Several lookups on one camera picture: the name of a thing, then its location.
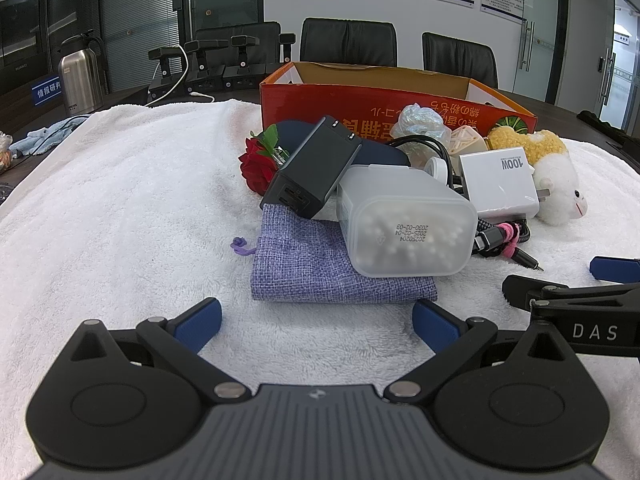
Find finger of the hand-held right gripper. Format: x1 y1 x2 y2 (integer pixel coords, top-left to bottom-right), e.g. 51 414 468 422
501 274 640 307
589 256 640 284

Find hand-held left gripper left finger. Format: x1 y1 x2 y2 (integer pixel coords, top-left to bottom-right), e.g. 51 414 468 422
64 297 251 404

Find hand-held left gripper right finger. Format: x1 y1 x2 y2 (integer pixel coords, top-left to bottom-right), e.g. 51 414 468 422
382 299 581 404

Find braided cable with pink ties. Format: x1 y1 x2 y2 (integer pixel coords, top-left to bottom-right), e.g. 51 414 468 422
472 217 543 273

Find yellow and white plush toy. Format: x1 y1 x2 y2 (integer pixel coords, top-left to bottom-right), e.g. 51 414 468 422
487 127 588 226

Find purple linen pouch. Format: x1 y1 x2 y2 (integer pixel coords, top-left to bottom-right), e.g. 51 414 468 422
230 203 438 303

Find white power adapter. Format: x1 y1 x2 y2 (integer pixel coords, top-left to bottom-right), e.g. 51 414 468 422
458 146 541 221

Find translucent cotton swab box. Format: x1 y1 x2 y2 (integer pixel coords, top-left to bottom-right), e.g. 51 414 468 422
336 166 478 278

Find small white round container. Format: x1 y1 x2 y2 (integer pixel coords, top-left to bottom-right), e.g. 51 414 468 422
424 156 453 181

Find red artificial rose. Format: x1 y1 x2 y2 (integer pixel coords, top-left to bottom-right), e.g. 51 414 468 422
238 125 291 196

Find thin black cable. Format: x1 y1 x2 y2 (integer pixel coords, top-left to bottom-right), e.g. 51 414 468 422
385 134 463 193

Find black power adapter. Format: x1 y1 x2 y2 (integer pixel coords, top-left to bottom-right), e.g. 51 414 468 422
259 115 363 220

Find clear plastic bag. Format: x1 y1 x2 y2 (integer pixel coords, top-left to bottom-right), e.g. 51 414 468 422
390 104 451 161

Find navy blue case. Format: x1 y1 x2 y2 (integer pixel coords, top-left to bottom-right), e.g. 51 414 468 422
272 119 413 168

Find red cardboard box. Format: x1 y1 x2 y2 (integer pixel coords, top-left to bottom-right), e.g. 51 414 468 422
259 61 539 141

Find beige plastic holder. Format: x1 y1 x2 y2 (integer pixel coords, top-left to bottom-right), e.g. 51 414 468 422
447 126 488 171

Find light blue cloth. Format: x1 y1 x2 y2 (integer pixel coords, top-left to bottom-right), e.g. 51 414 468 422
9 115 91 158

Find black office chair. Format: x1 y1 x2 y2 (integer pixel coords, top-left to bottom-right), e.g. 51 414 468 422
195 21 283 68
421 32 499 90
300 17 398 67

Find stainless steel thermos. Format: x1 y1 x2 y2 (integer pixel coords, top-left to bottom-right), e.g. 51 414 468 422
57 30 106 115

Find blue desk sign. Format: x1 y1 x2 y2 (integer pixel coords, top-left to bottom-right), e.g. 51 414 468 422
31 77 63 107

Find steel door handle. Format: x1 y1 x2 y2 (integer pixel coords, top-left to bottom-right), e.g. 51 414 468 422
520 20 535 72
598 49 616 106

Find white cable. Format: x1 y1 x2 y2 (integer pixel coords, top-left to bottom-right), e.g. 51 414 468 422
145 50 216 108

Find black wall monitor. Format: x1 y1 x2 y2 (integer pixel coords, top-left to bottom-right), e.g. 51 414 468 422
0 0 51 96

